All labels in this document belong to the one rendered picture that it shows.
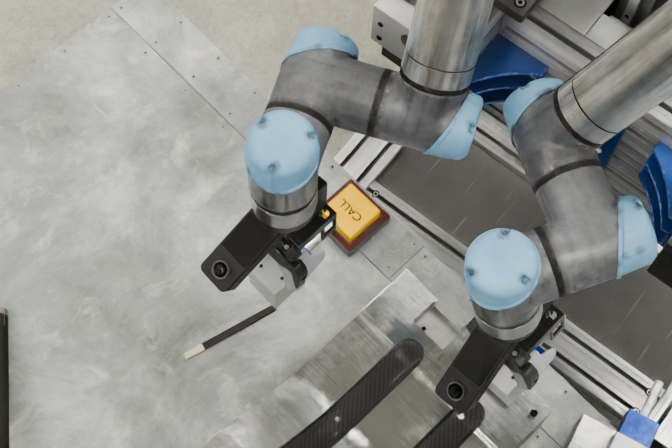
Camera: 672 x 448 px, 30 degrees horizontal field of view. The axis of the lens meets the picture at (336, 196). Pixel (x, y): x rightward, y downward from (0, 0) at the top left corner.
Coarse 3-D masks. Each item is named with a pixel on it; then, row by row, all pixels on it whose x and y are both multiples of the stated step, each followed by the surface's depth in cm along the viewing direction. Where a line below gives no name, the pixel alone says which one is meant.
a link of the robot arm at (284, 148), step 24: (264, 120) 128; (288, 120) 127; (312, 120) 130; (264, 144) 126; (288, 144) 126; (312, 144) 126; (264, 168) 126; (288, 168) 125; (312, 168) 128; (264, 192) 130; (288, 192) 129; (312, 192) 133
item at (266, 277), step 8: (336, 224) 162; (320, 232) 162; (312, 240) 161; (320, 240) 162; (304, 248) 160; (312, 248) 161; (264, 264) 158; (272, 264) 158; (256, 272) 157; (264, 272) 157; (272, 272) 157; (280, 272) 157; (256, 280) 158; (264, 280) 157; (272, 280) 157; (280, 280) 157; (256, 288) 162; (264, 288) 158; (272, 288) 156; (280, 288) 156; (264, 296) 161; (272, 296) 158; (280, 296) 159; (288, 296) 162; (272, 304) 161
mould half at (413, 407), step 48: (336, 336) 162; (384, 336) 161; (288, 384) 159; (336, 384) 159; (432, 384) 159; (240, 432) 152; (288, 432) 154; (384, 432) 157; (480, 432) 157; (528, 432) 157
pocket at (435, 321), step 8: (432, 304) 164; (424, 312) 164; (432, 312) 166; (440, 312) 165; (416, 320) 164; (424, 320) 165; (432, 320) 165; (440, 320) 165; (448, 320) 164; (424, 328) 166; (432, 328) 165; (440, 328) 165; (448, 328) 165; (456, 328) 164; (432, 336) 164; (440, 336) 164; (448, 336) 164; (440, 344) 164
